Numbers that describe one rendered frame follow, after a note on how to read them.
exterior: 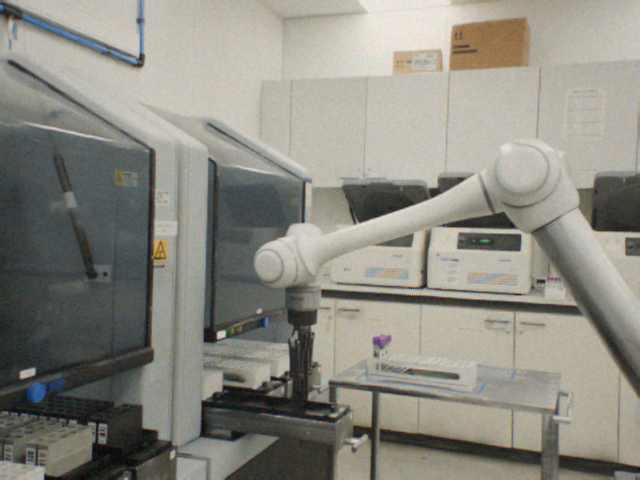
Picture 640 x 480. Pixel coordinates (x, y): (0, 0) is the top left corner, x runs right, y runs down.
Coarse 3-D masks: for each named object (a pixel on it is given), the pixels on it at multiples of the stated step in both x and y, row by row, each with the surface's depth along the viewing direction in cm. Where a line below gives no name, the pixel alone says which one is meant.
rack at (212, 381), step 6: (204, 372) 176; (210, 372) 176; (216, 372) 177; (222, 372) 176; (204, 378) 169; (210, 378) 170; (216, 378) 173; (222, 378) 176; (204, 384) 168; (210, 384) 170; (216, 384) 173; (222, 384) 176; (204, 390) 168; (210, 390) 170; (216, 390) 173; (204, 396) 168
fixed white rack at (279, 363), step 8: (208, 352) 203; (216, 352) 203; (224, 352) 203; (232, 352) 204; (240, 352) 204; (248, 352) 205; (256, 352) 204; (264, 352) 205; (240, 360) 198; (248, 360) 197; (256, 360) 196; (264, 360) 195; (272, 360) 194; (280, 360) 195; (288, 360) 201; (272, 368) 194; (280, 368) 195; (288, 368) 201
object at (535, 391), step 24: (336, 384) 190; (360, 384) 188; (384, 384) 187; (408, 384) 188; (480, 384) 192; (504, 384) 193; (528, 384) 194; (552, 384) 195; (504, 408) 174; (528, 408) 172; (552, 408) 170; (552, 432) 172; (336, 456) 192; (552, 456) 171
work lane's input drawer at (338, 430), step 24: (216, 408) 164; (240, 408) 163; (264, 408) 161; (288, 408) 167; (312, 408) 167; (336, 408) 163; (264, 432) 160; (288, 432) 158; (312, 432) 156; (336, 432) 154
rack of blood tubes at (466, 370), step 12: (372, 360) 193; (384, 360) 191; (396, 360) 190; (408, 360) 190; (420, 360) 192; (432, 360) 192; (444, 360) 193; (456, 360) 193; (372, 372) 193; (384, 372) 192; (396, 372) 192; (408, 372) 193; (420, 372) 198; (432, 372) 196; (444, 372) 195; (468, 372) 183; (432, 384) 186; (444, 384) 185; (456, 384) 184; (468, 384) 183
